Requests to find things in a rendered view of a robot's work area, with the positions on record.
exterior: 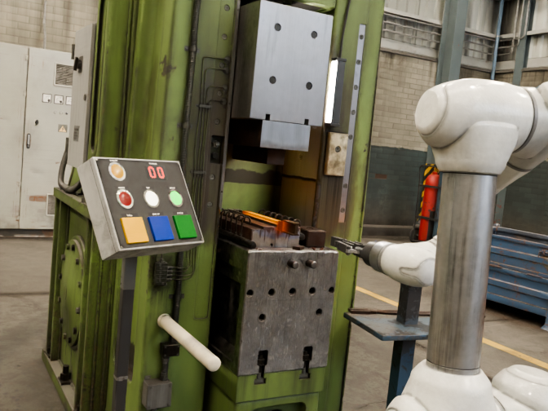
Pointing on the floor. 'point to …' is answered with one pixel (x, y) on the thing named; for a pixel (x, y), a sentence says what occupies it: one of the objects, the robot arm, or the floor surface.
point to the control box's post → (124, 332)
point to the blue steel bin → (519, 271)
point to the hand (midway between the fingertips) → (338, 242)
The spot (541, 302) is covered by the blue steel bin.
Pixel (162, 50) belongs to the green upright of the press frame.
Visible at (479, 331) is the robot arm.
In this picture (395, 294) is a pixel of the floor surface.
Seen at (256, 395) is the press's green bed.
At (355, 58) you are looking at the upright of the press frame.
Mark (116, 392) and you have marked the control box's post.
